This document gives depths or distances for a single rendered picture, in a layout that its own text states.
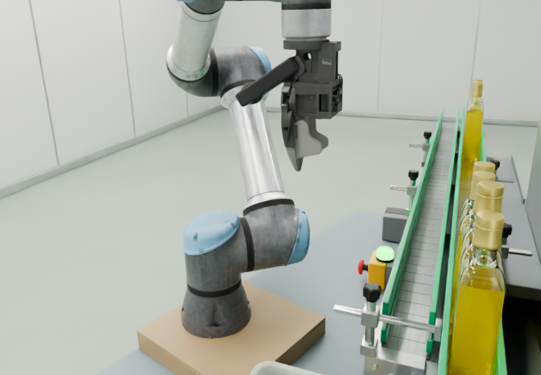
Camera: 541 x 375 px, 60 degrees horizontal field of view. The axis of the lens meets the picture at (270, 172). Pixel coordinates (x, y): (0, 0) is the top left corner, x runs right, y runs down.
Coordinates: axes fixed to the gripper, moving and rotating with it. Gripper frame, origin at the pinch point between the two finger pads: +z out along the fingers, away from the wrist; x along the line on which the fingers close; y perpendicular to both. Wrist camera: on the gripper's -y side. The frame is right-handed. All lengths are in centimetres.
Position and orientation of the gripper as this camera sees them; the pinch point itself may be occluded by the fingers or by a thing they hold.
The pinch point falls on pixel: (294, 162)
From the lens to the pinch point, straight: 78.8
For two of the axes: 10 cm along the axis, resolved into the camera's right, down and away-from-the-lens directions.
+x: 3.8, -3.0, 8.8
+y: 9.3, 1.0, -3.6
